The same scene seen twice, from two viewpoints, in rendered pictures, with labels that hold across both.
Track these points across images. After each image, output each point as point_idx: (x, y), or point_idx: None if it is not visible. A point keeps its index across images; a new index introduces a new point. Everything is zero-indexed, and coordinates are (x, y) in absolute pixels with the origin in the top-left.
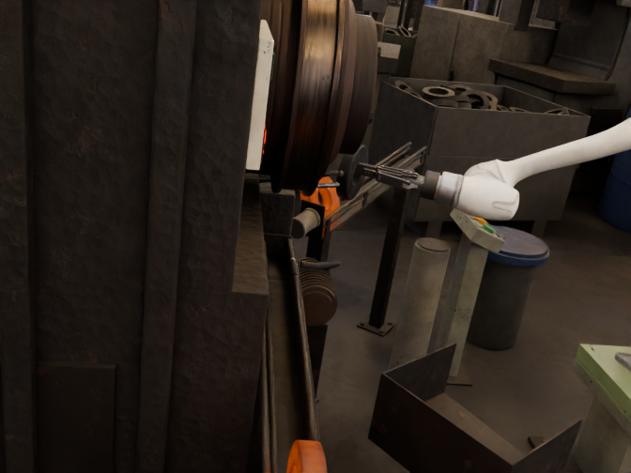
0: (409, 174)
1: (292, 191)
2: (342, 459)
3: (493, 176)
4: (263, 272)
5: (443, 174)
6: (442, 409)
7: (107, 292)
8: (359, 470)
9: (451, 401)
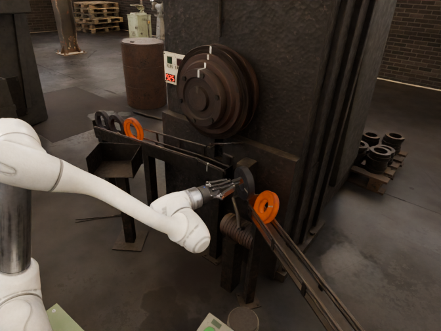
0: (215, 188)
1: (239, 163)
2: (201, 289)
3: (176, 211)
4: (169, 113)
5: (195, 187)
6: (129, 173)
7: None
8: (190, 289)
9: (128, 176)
